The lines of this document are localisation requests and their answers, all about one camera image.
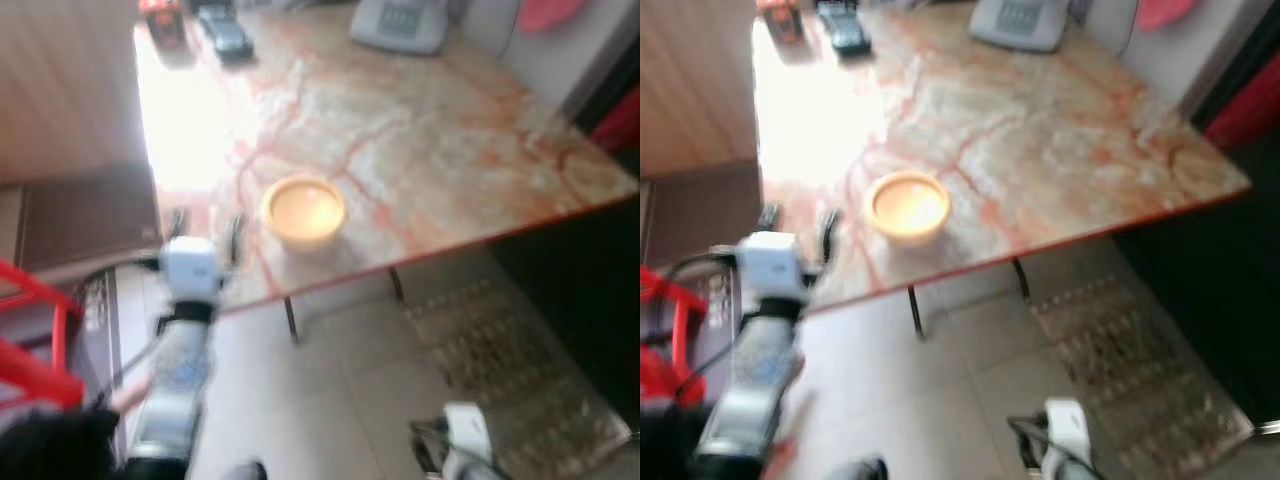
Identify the brown doormat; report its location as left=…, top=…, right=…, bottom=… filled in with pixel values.
left=20, top=163, right=161, bottom=271
left=645, top=165, right=763, bottom=266

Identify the red furniture piece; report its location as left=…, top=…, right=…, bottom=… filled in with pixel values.
left=590, top=85, right=641, bottom=153
left=1205, top=75, right=1280, bottom=151

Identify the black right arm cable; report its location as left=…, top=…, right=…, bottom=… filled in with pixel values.
left=1008, top=415, right=1051, bottom=477
left=410, top=420, right=449, bottom=477

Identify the dark toy car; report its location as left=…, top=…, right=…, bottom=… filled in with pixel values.
left=195, top=0, right=255, bottom=63
left=815, top=0, right=873, bottom=58

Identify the pink round object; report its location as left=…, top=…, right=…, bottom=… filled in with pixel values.
left=1135, top=0, right=1201, bottom=31
left=517, top=0, right=586, bottom=34

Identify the patterned floor mat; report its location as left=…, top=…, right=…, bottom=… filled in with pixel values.
left=405, top=280, right=633, bottom=471
left=1030, top=275, right=1256, bottom=471

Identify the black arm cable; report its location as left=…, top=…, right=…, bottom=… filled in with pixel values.
left=1008, top=415, right=1051, bottom=477
left=70, top=255, right=161, bottom=301
left=410, top=420, right=449, bottom=477
left=655, top=250, right=741, bottom=301

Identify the black robot torso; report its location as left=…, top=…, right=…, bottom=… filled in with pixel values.
left=640, top=400, right=721, bottom=480
left=0, top=408, right=121, bottom=480

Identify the grey desk device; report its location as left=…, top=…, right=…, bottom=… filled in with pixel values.
left=968, top=0, right=1071, bottom=53
left=349, top=0, right=451, bottom=56

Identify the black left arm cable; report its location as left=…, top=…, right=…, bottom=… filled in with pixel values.
left=70, top=255, right=161, bottom=301
left=655, top=250, right=741, bottom=301

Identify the cream round bowl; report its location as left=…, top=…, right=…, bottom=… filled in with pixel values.
left=261, top=175, right=348, bottom=251
left=866, top=170, right=953, bottom=246

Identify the red chair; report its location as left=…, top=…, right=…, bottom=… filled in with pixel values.
left=0, top=260, right=86, bottom=411
left=640, top=265, right=707, bottom=407

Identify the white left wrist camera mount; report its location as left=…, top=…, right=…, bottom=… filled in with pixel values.
left=158, top=236, right=223, bottom=302
left=737, top=232, right=809, bottom=302

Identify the red toy car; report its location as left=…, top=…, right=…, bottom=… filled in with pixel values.
left=755, top=0, right=804, bottom=46
left=140, top=0, right=188, bottom=47

